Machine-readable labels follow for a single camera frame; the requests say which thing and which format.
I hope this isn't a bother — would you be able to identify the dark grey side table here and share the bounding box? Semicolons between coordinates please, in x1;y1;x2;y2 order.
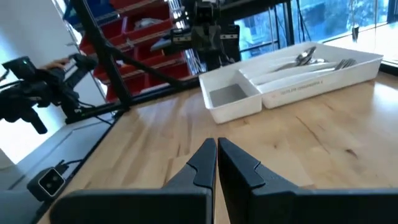
0;114;114;224

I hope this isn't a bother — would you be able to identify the silver spoon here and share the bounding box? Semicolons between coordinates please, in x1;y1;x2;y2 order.
276;45;317;72
298;57;329;66

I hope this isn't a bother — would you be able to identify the small grey table camera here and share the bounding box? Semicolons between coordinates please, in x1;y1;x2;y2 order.
27;166;67;202

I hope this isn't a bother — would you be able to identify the black camera cable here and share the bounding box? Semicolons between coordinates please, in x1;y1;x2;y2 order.
54;158;85;171

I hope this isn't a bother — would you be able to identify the black window frame post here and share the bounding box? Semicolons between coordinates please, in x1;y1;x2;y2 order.
284;0;296;47

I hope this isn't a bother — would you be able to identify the red storage bin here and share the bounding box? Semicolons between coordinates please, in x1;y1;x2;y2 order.
123;2;174;41
93;51;187;82
105;63;191;103

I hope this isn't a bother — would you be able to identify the white plastic cutlery tray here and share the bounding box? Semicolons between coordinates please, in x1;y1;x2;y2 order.
198;42;384;124

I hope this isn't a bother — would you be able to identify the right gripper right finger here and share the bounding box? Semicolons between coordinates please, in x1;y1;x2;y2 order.
217;137;398;224

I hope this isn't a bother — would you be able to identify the silver fork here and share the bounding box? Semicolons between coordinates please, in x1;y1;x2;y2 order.
323;58;358;72

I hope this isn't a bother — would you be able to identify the blue storage bin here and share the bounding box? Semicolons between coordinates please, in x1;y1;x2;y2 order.
63;0;111;20

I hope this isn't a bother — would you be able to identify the metal shelf rack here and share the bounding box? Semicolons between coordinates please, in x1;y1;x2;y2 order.
62;0;201;103

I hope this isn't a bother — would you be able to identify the person's hand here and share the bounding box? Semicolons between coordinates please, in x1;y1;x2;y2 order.
41;57;72;71

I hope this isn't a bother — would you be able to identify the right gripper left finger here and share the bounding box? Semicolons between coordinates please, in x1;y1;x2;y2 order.
49;138;218;224

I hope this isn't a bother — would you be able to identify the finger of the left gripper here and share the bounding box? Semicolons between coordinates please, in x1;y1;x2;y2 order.
192;27;208;52
207;26;222;50

